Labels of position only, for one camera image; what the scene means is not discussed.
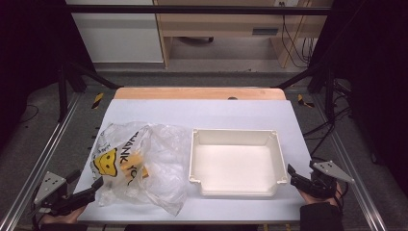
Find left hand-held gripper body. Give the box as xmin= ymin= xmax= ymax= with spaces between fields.
xmin=32 ymin=170 xmax=88 ymax=217

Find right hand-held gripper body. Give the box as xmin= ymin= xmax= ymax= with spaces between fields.
xmin=307 ymin=160 xmax=356 ymax=200

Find yellow drink carton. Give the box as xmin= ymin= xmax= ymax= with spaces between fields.
xmin=125 ymin=150 xmax=150 ymax=181

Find white plastic bin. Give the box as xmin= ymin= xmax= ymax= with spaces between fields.
xmin=188 ymin=128 xmax=289 ymax=197

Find clear plastic bag yellow print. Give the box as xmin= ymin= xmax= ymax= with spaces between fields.
xmin=90 ymin=120 xmax=192 ymax=217

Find person's right hand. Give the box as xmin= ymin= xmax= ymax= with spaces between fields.
xmin=297 ymin=182 xmax=343 ymax=207

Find person's left hand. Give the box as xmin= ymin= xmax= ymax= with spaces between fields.
xmin=40 ymin=205 xmax=88 ymax=225

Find yellow black tape strip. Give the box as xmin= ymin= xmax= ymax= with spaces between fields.
xmin=90 ymin=91 xmax=106 ymax=111
xmin=296 ymin=93 xmax=317 ymax=110

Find black metal stand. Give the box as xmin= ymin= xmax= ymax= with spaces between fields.
xmin=57 ymin=60 xmax=123 ymax=123
xmin=271 ymin=59 xmax=339 ymax=123

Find white table cover sheet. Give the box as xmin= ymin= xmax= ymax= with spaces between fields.
xmin=76 ymin=98 xmax=314 ymax=223

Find white cabinet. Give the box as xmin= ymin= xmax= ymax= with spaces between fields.
xmin=64 ymin=0 xmax=165 ymax=64

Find wooden desk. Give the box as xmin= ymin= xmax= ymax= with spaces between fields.
xmin=153 ymin=0 xmax=334 ymax=69

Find black chair base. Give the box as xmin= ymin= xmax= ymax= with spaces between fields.
xmin=176 ymin=36 xmax=216 ymax=45

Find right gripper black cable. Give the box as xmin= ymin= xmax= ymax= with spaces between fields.
xmin=332 ymin=182 xmax=350 ymax=208

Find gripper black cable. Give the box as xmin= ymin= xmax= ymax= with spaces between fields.
xmin=332 ymin=182 xmax=350 ymax=208
xmin=29 ymin=184 xmax=47 ymax=231

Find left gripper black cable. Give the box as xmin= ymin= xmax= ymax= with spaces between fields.
xmin=29 ymin=184 xmax=47 ymax=231

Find aluminium rail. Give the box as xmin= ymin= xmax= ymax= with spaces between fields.
xmin=0 ymin=91 xmax=82 ymax=231
xmin=311 ymin=93 xmax=390 ymax=231

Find black floor cables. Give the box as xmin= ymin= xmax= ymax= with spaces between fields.
xmin=301 ymin=80 xmax=355 ymax=160

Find thin black floor cable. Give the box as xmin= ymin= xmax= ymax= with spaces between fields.
xmin=18 ymin=103 xmax=40 ymax=125

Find black hanging desk cables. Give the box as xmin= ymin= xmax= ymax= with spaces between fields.
xmin=279 ymin=1 xmax=319 ymax=69

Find black horizontal frame bar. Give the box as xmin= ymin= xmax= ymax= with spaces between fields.
xmin=64 ymin=4 xmax=333 ymax=16

